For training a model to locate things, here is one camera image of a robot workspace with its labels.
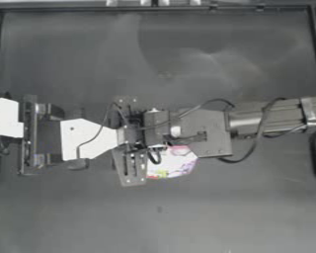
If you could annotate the clear bag with pink zip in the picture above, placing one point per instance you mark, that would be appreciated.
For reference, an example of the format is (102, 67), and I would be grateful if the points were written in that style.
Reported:
(177, 164)

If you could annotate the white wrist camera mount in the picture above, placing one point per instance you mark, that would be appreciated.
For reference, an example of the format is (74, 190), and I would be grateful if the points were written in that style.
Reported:
(4, 118)
(71, 131)

